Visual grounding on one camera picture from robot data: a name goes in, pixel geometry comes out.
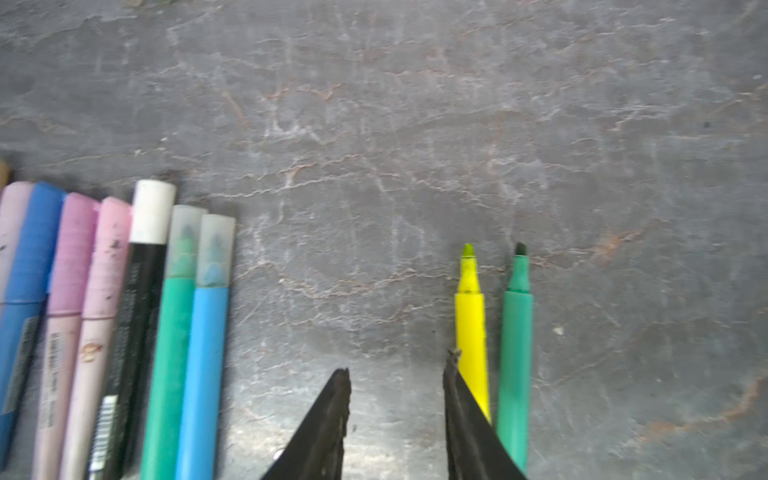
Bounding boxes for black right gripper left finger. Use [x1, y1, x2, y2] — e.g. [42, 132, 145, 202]
[263, 369, 351, 480]

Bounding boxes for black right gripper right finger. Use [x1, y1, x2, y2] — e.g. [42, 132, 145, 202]
[442, 350, 526, 480]

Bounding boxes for light blue highlighter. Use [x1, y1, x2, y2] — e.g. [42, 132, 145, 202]
[175, 214, 236, 479]

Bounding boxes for yellow highlighter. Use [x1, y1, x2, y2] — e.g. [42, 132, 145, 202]
[455, 244, 491, 422]

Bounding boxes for teal green highlighter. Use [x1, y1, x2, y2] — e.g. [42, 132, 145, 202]
[140, 205, 208, 479]

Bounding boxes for black pen white cap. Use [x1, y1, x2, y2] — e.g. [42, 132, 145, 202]
[87, 179, 177, 479]

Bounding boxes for purple capped pink pen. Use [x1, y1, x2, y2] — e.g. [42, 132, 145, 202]
[32, 193, 100, 479]

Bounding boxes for dark blue pen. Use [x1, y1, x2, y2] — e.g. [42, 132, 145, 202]
[1, 182, 66, 464]

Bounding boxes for lilac pen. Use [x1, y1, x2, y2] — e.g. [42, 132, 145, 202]
[0, 181, 34, 301]

